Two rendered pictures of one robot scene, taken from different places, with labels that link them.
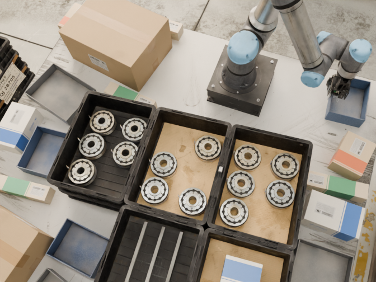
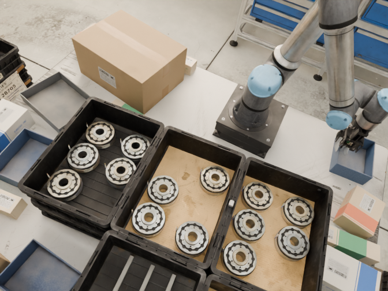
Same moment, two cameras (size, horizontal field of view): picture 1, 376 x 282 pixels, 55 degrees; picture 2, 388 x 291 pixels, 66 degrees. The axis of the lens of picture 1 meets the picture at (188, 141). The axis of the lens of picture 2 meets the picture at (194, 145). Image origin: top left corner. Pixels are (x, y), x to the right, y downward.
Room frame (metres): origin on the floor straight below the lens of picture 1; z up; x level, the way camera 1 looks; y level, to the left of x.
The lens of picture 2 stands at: (0.08, 0.12, 1.76)
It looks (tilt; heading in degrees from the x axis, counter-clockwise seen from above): 56 degrees down; 349
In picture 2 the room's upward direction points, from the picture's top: 12 degrees clockwise
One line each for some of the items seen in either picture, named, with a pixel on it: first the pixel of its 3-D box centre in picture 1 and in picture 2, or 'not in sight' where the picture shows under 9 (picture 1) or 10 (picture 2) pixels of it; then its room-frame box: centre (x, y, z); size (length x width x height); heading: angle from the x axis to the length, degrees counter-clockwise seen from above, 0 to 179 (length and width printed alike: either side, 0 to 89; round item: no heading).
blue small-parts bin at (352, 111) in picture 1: (347, 100); (352, 156); (0.74, -0.72, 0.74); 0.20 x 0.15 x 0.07; 155
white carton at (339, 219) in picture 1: (330, 216); (341, 276); (0.25, -0.51, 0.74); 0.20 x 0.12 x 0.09; 61
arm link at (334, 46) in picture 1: (328, 48); (353, 94); (0.80, -0.55, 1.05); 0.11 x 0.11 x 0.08; 52
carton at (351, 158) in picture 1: (351, 156); (359, 212); (0.48, -0.66, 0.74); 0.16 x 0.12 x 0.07; 141
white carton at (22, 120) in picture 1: (18, 128); (1, 128); (0.80, 0.74, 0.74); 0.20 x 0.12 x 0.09; 156
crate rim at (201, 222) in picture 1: (179, 162); (184, 189); (0.48, 0.04, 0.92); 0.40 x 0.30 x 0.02; 157
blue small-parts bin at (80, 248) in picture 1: (80, 248); (42, 279); (0.25, 0.46, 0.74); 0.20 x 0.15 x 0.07; 58
